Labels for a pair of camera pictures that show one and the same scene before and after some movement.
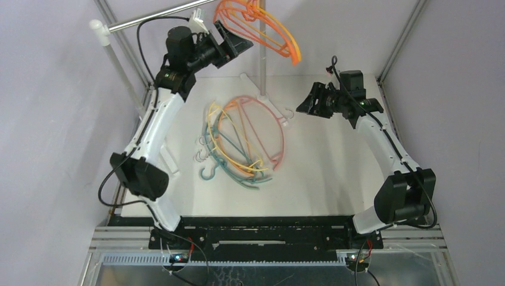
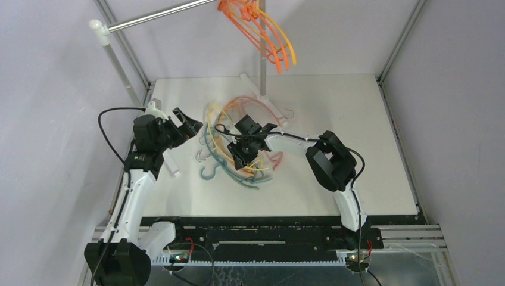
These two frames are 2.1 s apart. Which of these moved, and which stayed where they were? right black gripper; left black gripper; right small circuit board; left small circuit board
Moved: left black gripper; right black gripper
Stayed: left small circuit board; right small circuit board
